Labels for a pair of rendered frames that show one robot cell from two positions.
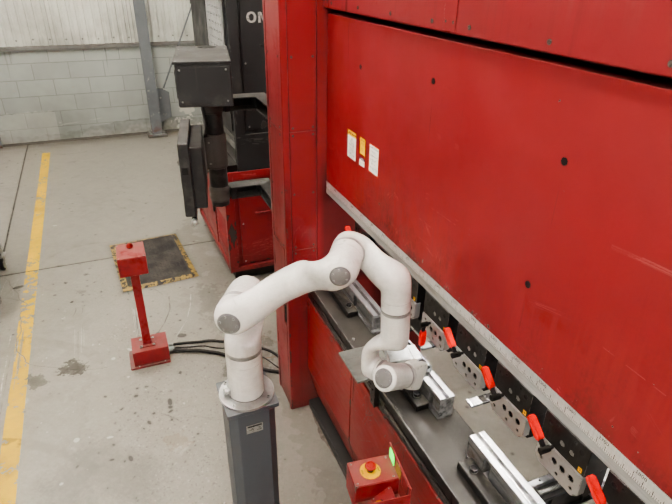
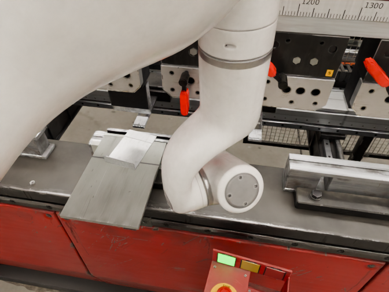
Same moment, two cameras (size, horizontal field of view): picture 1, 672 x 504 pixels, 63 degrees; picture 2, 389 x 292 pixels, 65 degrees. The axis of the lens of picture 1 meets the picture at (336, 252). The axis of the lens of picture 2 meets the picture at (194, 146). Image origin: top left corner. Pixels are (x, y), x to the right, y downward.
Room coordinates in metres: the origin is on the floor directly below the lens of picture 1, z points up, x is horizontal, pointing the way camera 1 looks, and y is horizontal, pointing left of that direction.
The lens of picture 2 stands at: (1.22, 0.14, 1.59)
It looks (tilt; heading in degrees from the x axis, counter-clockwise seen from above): 45 degrees down; 302
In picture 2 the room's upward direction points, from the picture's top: straight up
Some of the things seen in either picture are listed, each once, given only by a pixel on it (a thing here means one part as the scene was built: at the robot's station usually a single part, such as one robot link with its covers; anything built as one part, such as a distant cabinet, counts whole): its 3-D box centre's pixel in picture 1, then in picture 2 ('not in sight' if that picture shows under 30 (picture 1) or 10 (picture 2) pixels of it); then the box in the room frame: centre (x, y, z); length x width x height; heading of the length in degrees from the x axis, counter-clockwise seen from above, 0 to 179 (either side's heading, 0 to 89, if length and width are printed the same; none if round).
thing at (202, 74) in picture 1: (209, 141); not in sight; (2.66, 0.64, 1.53); 0.51 x 0.25 x 0.85; 13
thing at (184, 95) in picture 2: (424, 333); (184, 94); (1.52, -0.31, 1.20); 0.04 x 0.02 x 0.10; 112
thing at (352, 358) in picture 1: (379, 359); (118, 176); (1.63, -0.17, 1.00); 0.26 x 0.18 x 0.01; 112
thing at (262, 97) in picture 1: (252, 108); not in sight; (2.79, 0.44, 1.67); 0.40 x 0.24 x 0.07; 22
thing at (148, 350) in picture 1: (140, 304); not in sight; (2.84, 1.22, 0.41); 0.25 x 0.20 x 0.83; 112
